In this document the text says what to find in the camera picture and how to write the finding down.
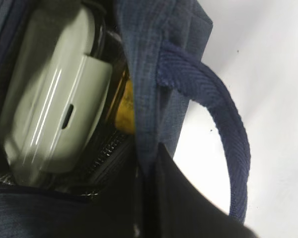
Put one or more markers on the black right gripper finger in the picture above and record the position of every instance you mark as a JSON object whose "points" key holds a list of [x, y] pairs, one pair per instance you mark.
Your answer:
{"points": [[169, 206]]}

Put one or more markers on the dark blue lunch bag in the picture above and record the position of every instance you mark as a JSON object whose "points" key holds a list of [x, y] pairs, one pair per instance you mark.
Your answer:
{"points": [[158, 45]]}

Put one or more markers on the yellow pear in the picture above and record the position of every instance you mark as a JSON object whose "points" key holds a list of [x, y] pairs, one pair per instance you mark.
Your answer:
{"points": [[125, 116]]}

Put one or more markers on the green lidded glass container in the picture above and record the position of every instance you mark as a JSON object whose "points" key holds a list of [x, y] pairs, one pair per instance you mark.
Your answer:
{"points": [[57, 91]]}

